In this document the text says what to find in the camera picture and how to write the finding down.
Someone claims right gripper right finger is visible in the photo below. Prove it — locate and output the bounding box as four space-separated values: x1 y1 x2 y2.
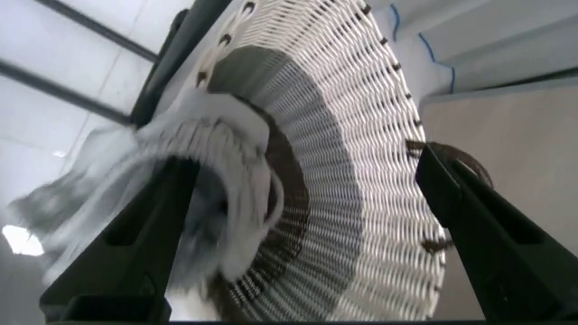
414 143 578 323

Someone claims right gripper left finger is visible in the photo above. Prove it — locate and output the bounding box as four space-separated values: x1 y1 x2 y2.
38 156 200 323

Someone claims white laundry basket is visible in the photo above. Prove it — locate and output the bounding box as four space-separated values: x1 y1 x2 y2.
153 0 496 323

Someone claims black clothes rack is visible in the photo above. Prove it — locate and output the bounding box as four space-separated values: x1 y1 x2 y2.
0 0 234 131

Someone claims white curtain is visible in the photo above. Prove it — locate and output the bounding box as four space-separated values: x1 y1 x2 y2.
387 0 578 95

